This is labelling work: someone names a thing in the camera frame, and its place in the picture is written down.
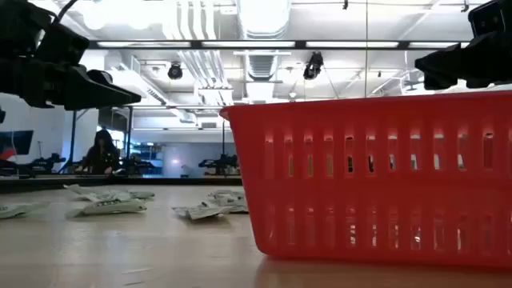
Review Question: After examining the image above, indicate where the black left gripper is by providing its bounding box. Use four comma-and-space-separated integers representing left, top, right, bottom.
0, 51, 142, 112

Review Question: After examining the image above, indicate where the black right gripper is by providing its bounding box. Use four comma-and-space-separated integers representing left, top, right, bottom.
414, 30, 512, 91

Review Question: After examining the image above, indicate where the red slotted plastic basket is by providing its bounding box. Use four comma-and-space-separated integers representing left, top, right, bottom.
218, 90, 512, 268

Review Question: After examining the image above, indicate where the person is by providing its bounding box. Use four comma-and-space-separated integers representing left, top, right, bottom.
79, 128, 121, 176

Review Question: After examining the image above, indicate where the thin vertical hanging pole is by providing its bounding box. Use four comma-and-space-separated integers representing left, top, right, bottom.
364, 0, 369, 98

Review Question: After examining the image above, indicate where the black overhead light beam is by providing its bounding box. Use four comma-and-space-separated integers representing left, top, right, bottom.
86, 38, 473, 51

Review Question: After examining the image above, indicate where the black background rig frame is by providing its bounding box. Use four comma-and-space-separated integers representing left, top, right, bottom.
66, 104, 135, 176

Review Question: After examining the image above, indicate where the black ceiling-mounted camera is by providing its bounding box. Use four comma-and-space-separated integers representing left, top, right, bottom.
302, 50, 325, 81
166, 62, 184, 81

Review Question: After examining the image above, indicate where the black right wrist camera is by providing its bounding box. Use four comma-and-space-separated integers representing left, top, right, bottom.
467, 0, 506, 38

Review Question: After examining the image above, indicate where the black left wrist camera cable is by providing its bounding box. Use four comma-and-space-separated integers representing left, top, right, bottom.
55, 0, 80, 23

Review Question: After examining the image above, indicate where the dark wall screen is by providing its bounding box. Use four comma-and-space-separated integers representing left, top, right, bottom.
0, 130, 35, 161

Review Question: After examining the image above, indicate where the black metal table frame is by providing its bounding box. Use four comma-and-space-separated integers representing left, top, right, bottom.
0, 174, 243, 194

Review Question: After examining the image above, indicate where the silver ceiling air duct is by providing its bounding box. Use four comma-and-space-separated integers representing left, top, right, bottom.
235, 0, 293, 83

